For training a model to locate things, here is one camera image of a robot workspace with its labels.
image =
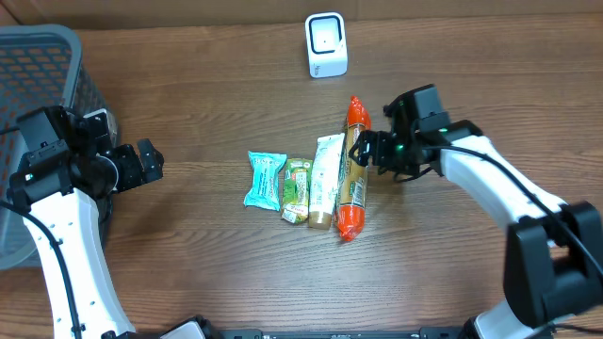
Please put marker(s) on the teal wet wipes pack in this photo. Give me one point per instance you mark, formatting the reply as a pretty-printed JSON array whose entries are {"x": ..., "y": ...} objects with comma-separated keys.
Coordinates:
[{"x": 264, "y": 192}]

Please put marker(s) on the white cosmetic tube gold cap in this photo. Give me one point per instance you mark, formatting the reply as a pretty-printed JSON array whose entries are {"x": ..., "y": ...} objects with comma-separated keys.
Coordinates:
[{"x": 324, "y": 181}]

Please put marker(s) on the orange biscuit roll package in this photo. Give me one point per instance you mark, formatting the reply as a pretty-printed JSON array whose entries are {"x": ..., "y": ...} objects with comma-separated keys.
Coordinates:
[{"x": 351, "y": 211}]

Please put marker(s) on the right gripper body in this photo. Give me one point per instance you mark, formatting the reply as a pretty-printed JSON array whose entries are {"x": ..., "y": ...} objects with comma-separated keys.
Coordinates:
[{"x": 397, "y": 154}]

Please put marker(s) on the green juice carton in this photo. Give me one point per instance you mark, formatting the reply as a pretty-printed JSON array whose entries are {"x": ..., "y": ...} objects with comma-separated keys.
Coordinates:
[{"x": 296, "y": 190}]

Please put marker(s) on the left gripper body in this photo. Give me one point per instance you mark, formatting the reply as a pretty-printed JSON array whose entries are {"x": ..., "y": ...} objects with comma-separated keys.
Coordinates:
[{"x": 126, "y": 169}]

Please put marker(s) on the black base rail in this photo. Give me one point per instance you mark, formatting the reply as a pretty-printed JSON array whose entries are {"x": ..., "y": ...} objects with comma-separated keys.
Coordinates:
[{"x": 422, "y": 333}]

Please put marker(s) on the grey plastic shopping basket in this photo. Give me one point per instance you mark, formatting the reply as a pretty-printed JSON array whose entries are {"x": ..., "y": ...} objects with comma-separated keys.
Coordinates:
[{"x": 41, "y": 65}]

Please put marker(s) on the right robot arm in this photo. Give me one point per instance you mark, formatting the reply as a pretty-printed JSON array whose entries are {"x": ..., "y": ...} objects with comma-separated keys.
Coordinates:
[{"x": 553, "y": 255}]

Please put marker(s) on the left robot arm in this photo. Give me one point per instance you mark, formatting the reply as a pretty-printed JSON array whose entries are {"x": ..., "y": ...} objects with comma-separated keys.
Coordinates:
[{"x": 64, "y": 223}]

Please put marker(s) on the white barcode scanner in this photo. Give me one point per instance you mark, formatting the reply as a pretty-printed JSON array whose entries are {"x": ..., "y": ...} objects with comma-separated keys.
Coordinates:
[{"x": 326, "y": 44}]

